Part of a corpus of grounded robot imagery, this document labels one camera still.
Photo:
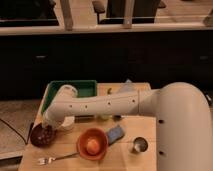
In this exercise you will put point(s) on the orange bowl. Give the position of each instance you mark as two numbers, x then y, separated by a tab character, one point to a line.
92	133

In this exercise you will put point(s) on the metal cup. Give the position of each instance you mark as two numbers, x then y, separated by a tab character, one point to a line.
140	145

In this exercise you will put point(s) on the clear plastic bag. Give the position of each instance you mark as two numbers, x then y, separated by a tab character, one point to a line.
128	86

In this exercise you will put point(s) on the dark red grape bunch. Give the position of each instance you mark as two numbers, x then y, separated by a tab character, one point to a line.
45	136

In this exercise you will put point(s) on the small green cup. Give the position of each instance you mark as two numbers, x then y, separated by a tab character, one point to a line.
104	117

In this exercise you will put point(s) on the white cup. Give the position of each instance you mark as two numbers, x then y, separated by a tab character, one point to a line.
68	123

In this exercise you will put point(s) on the orange fruit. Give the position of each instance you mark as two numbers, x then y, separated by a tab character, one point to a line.
93	147

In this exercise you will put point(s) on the purple bowl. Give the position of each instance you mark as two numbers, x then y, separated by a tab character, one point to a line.
35	132

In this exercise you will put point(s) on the green plastic tray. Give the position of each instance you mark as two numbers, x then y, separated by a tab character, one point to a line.
85	88

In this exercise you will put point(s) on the blue sponge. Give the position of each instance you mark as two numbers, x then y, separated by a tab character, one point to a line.
115	134

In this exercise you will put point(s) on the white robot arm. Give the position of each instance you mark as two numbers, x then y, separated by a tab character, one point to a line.
184	127

